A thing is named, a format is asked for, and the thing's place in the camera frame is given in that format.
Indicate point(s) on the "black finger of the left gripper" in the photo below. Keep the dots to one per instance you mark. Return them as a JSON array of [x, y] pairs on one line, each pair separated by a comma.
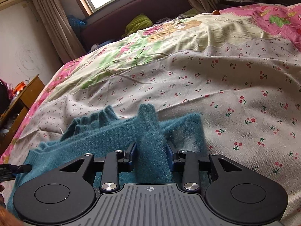
[[8, 172]]

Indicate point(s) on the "wooden side cabinet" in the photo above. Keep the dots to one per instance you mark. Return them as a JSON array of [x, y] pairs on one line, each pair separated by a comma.
[[16, 112]]

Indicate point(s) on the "beige left curtain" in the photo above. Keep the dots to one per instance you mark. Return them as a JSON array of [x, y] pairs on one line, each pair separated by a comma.
[[59, 30]]

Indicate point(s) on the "dark maroon headboard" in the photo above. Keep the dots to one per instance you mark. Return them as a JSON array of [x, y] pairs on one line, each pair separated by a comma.
[[112, 26]]

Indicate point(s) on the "teal knit sweater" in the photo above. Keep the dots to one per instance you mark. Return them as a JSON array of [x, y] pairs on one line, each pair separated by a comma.
[[103, 132]]

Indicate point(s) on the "green cloth bundle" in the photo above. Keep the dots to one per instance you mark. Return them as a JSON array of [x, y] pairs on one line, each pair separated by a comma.
[[140, 22]]

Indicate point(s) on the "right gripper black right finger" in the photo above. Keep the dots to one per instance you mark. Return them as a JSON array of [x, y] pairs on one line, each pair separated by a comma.
[[231, 191]]

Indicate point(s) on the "cherry print bed sheet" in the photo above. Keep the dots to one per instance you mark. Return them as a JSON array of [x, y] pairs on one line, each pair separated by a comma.
[[239, 69]]

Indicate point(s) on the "blue bag by curtain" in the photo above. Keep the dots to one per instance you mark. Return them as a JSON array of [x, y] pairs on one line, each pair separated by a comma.
[[76, 23]]

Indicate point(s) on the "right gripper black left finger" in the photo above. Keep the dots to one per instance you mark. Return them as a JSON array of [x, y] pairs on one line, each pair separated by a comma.
[[68, 192]]

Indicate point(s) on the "orange object on cabinet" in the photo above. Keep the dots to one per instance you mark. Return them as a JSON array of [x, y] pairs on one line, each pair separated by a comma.
[[20, 87]]

